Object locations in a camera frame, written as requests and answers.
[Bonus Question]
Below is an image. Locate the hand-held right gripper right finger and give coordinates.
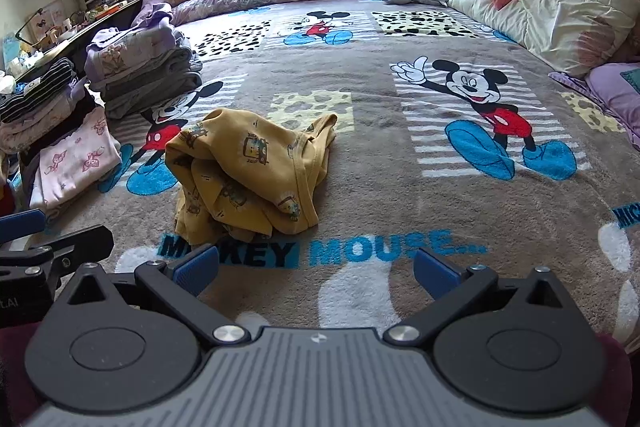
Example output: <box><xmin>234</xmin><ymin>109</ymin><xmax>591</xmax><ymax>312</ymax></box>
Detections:
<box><xmin>382</xmin><ymin>248</ymin><xmax>568</xmax><ymax>348</ymax></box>

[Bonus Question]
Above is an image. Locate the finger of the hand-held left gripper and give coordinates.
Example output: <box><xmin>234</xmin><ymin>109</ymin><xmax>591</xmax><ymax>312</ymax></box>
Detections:
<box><xmin>26</xmin><ymin>224</ymin><xmax>116</xmax><ymax>280</ymax></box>
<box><xmin>0</xmin><ymin>209</ymin><xmax>47</xmax><ymax>244</ymax></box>

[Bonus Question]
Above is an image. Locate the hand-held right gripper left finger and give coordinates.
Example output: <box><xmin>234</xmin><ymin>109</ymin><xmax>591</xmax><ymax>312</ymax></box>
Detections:
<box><xmin>65</xmin><ymin>246</ymin><xmax>252</xmax><ymax>348</ymax></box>

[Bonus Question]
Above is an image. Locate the yellow printed shirt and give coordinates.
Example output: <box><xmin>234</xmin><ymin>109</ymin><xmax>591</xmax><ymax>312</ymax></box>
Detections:
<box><xmin>165</xmin><ymin>108</ymin><xmax>338</xmax><ymax>244</ymax></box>

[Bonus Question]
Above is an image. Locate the stack of folded grey clothes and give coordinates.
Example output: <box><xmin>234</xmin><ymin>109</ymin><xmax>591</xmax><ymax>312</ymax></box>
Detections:
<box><xmin>82</xmin><ymin>2</ymin><xmax>203</xmax><ymax>120</ymax></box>

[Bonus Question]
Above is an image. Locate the pink floral folded garment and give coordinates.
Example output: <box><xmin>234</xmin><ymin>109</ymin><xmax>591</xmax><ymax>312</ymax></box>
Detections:
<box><xmin>30</xmin><ymin>112</ymin><xmax>123</xmax><ymax>210</ymax></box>

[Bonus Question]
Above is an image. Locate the cartoon printed blanket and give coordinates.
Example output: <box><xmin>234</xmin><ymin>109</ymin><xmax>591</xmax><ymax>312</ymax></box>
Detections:
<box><xmin>30</xmin><ymin>0</ymin><xmax>640</xmax><ymax>348</ymax></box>

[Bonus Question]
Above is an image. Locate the purple pillow with green patch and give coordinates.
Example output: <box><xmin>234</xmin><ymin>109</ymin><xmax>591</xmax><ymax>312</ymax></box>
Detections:
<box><xmin>550</xmin><ymin>62</ymin><xmax>640</xmax><ymax>152</ymax></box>

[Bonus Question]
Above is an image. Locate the cream quilt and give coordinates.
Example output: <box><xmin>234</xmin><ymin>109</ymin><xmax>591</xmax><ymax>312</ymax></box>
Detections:
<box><xmin>450</xmin><ymin>0</ymin><xmax>640</xmax><ymax>78</ymax></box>

